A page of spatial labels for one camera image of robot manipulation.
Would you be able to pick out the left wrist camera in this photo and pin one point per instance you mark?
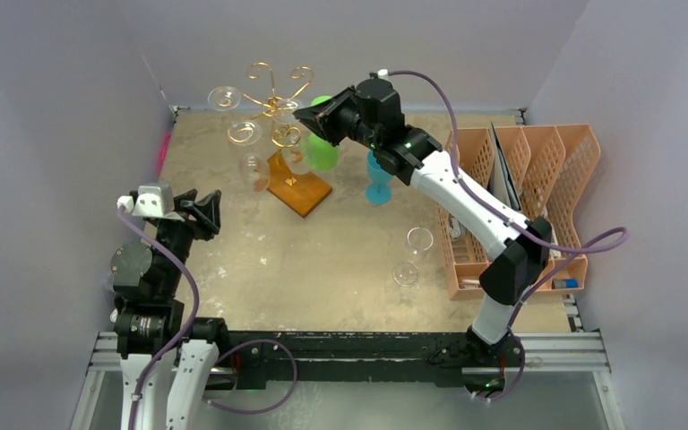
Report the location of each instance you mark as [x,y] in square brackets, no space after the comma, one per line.
[151,201]

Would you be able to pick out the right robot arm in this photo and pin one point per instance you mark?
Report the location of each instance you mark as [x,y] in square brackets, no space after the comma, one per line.
[370,114]

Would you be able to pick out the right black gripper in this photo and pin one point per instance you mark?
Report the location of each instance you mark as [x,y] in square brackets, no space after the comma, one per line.
[334,116]

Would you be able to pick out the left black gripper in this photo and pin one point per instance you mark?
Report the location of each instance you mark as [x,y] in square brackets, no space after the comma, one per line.
[204,212]

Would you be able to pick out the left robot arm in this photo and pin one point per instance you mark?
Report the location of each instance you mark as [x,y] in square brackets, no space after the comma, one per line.
[166,353]

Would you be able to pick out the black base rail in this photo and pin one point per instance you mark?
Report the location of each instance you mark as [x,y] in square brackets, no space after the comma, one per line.
[444,359]

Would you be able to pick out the blue plastic goblet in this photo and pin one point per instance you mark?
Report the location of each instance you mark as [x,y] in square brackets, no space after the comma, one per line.
[379,191]

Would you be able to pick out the gold wire wine glass rack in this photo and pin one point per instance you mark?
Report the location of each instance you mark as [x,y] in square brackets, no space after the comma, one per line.
[302,194]

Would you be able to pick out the green plastic goblet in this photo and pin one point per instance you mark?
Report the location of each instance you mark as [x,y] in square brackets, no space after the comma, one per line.
[318,153]

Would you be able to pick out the orange plastic file organizer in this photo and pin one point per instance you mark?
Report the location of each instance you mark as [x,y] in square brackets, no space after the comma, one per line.
[550,164]

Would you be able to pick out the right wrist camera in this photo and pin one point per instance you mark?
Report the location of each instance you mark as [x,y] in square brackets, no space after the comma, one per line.
[382,74]

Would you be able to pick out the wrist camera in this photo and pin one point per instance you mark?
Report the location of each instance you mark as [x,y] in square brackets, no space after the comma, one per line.
[382,74]
[151,201]

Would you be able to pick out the clear wine glass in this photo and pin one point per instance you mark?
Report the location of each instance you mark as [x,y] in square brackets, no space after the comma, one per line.
[224,98]
[253,169]
[419,242]
[288,133]

